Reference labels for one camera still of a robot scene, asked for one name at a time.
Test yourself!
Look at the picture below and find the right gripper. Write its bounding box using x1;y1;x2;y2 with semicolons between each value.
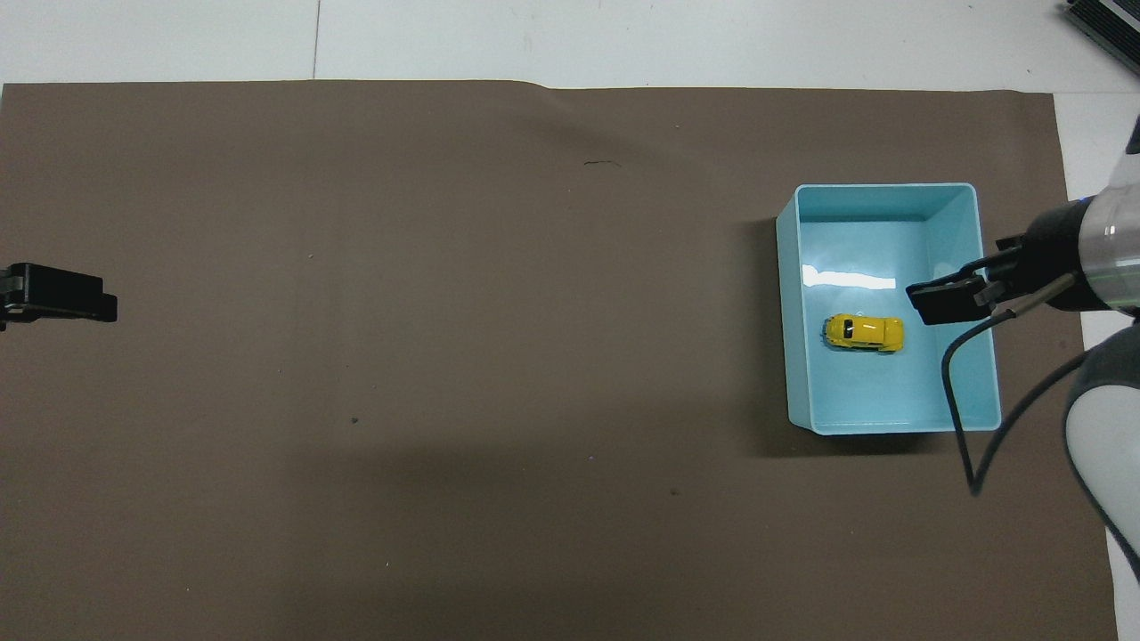
995;199;1093;312

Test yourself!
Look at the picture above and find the yellow beetle toy car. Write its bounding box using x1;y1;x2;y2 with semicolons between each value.
821;313;906;355

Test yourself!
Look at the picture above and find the light blue plastic box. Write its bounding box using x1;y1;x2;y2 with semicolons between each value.
775;183;1003;436

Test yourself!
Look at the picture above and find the black stand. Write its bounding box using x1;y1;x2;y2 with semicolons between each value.
1064;0;1140;65

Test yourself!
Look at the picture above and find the black cable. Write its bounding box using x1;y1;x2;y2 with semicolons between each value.
941;274;1093;498

